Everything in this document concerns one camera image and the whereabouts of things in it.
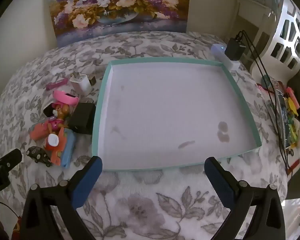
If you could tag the teal-rimmed white tray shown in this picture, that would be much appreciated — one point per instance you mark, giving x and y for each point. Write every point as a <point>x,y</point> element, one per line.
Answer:
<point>165,105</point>

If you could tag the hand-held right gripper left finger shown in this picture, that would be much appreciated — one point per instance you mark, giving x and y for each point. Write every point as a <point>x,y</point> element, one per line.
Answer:
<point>90,180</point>

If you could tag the pink rectangular bar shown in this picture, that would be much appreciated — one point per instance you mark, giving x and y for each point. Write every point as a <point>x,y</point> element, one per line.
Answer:
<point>56,84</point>

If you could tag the light blue box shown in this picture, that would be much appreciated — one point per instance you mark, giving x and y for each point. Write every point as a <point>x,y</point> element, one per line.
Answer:
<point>68,155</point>

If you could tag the orange box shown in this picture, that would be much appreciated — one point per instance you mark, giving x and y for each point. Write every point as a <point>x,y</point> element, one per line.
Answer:
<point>57,158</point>

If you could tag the black power adapter block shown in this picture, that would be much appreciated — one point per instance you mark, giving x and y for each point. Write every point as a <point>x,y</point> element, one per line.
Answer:
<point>82,118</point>

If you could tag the orange-edged white box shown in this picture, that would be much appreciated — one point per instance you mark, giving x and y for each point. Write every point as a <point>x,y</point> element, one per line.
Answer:
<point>81,85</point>

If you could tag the grey floral blanket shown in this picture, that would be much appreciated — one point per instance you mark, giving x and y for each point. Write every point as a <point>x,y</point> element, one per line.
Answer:
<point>140,205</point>

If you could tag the pink flat bar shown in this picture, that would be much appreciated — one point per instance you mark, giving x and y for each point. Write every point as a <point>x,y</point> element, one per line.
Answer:
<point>65,98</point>

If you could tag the black toy car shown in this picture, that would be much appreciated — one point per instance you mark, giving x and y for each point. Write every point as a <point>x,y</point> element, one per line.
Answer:
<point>38,155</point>

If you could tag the pile of colourful plastic toys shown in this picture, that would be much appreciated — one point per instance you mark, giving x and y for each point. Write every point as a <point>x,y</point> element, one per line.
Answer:
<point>290,112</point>

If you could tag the white lattice furniture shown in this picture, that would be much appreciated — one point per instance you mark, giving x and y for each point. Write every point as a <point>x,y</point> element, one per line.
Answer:
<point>292,30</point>

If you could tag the black charger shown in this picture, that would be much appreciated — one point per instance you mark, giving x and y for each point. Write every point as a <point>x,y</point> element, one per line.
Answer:
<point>233,48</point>

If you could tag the red and white tube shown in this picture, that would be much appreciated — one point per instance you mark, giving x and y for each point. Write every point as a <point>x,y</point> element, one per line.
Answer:
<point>52,140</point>

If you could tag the floral painting canvas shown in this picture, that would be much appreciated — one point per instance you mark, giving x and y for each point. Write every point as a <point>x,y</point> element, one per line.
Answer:
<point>115,5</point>

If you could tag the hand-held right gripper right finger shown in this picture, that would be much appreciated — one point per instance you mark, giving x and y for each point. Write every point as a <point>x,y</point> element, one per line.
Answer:
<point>218,182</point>

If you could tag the white cabinet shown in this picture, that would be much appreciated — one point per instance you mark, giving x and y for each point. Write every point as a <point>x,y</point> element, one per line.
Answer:
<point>255,25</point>

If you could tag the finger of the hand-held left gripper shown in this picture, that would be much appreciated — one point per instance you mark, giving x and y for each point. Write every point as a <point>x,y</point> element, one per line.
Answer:
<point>10,158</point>

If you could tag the dog toy figure pink helmet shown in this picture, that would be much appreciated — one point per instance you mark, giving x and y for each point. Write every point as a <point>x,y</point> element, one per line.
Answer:
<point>58,115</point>

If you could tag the pink block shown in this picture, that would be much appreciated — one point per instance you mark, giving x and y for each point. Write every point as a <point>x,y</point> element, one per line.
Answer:
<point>38,131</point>

